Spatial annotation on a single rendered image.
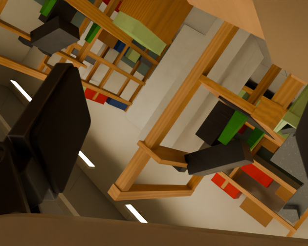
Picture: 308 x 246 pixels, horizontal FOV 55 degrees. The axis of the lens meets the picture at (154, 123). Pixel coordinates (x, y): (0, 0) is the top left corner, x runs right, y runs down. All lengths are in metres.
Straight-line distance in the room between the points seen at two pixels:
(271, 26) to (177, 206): 7.27
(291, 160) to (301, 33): 0.62
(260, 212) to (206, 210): 1.38
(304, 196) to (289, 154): 0.12
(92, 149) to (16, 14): 5.60
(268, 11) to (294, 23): 0.02
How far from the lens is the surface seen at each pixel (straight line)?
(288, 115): 0.54
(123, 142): 8.38
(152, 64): 7.26
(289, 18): 0.23
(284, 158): 0.83
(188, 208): 7.35
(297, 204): 0.89
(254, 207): 6.36
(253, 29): 0.41
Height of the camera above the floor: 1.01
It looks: 8 degrees up
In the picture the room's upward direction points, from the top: 146 degrees counter-clockwise
